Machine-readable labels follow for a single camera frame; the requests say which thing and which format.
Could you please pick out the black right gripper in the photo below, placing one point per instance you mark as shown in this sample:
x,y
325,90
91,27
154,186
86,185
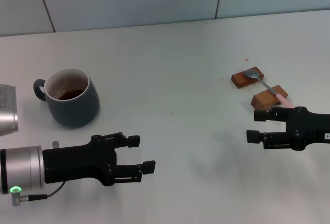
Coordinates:
x,y
309,128

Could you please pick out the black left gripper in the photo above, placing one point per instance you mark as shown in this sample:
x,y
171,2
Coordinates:
x,y
77,162

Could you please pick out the grey ceramic cup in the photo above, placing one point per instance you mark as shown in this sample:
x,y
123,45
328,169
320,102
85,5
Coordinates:
x,y
74,109

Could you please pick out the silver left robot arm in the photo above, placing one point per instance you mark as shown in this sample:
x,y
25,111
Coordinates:
x,y
25,168

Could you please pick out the notched brown wooden block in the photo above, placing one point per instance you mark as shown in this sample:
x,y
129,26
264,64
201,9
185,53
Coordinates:
x,y
265,99

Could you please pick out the flat brown wooden block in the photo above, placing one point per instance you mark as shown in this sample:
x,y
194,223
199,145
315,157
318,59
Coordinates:
x,y
242,81

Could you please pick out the small silver connector plug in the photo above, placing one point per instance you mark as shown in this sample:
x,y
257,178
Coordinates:
x,y
55,145

